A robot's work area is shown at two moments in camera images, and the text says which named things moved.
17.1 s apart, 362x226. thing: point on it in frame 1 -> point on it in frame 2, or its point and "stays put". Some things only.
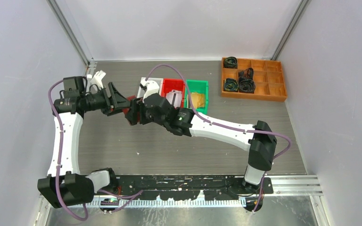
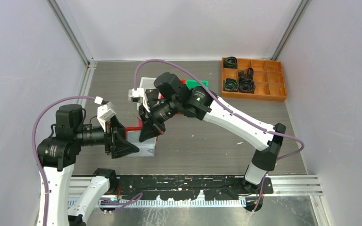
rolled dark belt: (231, 84) stays put
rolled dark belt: (231, 62) stays put
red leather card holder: (126, 110) -> (146, 148)
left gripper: (119, 101) -> (118, 145)
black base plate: (164, 187) stays put
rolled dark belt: (248, 73) stays put
